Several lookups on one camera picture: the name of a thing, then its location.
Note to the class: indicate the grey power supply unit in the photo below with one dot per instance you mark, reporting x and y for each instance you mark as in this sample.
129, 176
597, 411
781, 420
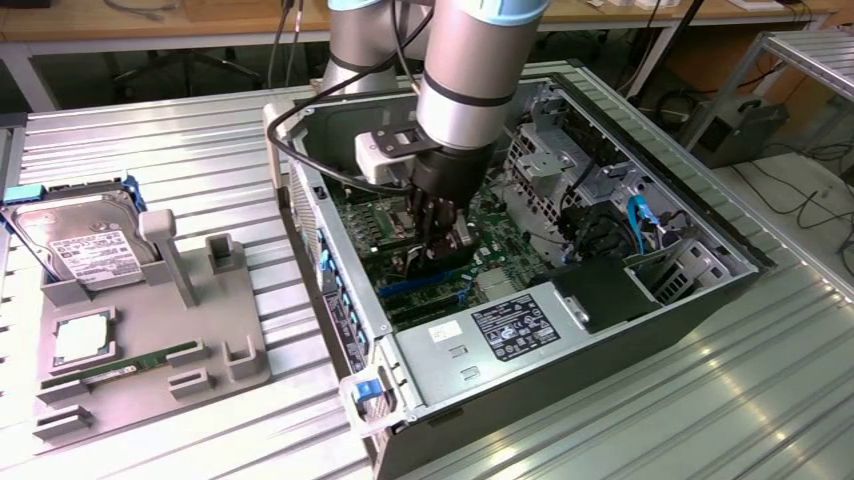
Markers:
434, 360

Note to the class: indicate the black plastic shroud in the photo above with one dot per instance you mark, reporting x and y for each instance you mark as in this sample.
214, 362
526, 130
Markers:
601, 295

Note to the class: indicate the black graphics card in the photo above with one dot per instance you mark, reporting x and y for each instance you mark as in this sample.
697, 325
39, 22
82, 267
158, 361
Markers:
441, 267

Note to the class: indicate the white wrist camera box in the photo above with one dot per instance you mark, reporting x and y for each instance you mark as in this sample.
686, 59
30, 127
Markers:
374, 160

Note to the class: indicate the metal slat side table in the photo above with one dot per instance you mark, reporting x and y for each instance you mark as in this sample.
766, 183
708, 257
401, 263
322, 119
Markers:
801, 55

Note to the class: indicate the black expansion slot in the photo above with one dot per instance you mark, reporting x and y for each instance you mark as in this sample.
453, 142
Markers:
427, 307

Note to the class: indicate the wooden desk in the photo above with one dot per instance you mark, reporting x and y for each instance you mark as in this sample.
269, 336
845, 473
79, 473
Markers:
134, 25

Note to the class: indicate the black office chair base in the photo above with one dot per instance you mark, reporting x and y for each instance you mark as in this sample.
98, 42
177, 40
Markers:
181, 65

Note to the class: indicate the green motherboard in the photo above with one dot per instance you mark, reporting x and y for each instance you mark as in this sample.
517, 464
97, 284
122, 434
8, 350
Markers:
508, 245

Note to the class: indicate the blue expansion slot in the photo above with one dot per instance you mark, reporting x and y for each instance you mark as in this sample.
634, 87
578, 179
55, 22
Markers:
401, 289

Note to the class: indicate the silver CPU chip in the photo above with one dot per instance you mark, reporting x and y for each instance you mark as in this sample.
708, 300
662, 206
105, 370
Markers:
83, 340

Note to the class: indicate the silver disk bay cage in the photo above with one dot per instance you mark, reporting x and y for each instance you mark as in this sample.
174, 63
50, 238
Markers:
541, 160

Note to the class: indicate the black box device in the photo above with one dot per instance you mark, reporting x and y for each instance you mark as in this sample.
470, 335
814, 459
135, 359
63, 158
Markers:
741, 130

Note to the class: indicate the silver chipset heatsink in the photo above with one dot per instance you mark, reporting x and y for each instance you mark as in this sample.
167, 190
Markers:
497, 286

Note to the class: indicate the perforated metal disk bay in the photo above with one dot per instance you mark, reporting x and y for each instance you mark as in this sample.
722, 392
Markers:
681, 280

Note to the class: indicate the green RAM stick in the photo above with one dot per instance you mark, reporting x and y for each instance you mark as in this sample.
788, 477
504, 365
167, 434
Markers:
154, 357

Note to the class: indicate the grey parts rack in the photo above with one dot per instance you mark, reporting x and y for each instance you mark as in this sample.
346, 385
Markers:
147, 340

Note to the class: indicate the hard disk with blue carrier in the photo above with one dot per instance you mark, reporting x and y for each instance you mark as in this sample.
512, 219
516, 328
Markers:
87, 240

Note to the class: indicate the open black PC case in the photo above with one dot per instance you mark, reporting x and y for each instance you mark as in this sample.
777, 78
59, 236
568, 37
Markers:
534, 410

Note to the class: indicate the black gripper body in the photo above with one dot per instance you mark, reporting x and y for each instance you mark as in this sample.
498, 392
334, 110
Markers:
450, 172

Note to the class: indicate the blue case latch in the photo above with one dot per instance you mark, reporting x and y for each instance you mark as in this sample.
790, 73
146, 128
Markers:
366, 390

